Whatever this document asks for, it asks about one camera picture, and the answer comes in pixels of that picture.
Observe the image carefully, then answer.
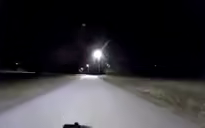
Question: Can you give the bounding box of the street lamp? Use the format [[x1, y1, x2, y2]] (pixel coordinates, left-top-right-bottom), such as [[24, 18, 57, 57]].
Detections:
[[91, 48, 104, 75], [85, 63, 90, 74]]

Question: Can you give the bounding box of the pale paved path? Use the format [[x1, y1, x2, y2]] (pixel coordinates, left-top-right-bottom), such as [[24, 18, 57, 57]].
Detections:
[[0, 73, 198, 128]]

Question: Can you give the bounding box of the robot's own part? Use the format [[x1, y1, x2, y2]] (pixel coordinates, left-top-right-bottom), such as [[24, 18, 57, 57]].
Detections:
[[62, 121, 91, 128]]

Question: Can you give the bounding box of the dim grass strip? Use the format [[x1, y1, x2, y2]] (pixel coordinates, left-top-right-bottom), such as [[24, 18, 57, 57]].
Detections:
[[0, 73, 82, 118], [101, 74, 205, 128]]

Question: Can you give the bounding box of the pale road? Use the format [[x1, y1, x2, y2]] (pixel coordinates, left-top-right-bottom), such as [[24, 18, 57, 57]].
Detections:
[[0, 69, 37, 75]]

